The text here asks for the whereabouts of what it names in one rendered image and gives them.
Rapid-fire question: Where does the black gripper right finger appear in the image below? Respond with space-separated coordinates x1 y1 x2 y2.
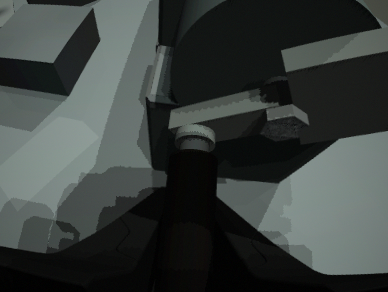
213 196 388 292

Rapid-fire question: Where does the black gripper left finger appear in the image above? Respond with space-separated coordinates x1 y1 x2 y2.
0 186 165 292

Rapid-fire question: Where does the black rectangular block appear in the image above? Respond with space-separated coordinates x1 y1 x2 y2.
27 0 97 6

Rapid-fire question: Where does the dark grey block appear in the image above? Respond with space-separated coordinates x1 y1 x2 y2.
0 4 100 97

